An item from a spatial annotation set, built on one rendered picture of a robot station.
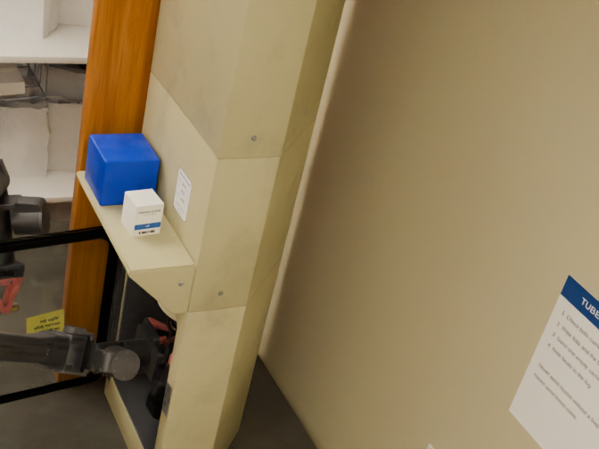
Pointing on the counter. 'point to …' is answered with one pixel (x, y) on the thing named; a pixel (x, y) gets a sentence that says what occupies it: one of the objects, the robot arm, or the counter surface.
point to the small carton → (142, 212)
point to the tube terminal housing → (216, 273)
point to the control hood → (149, 256)
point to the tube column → (246, 68)
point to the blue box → (119, 166)
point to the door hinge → (117, 302)
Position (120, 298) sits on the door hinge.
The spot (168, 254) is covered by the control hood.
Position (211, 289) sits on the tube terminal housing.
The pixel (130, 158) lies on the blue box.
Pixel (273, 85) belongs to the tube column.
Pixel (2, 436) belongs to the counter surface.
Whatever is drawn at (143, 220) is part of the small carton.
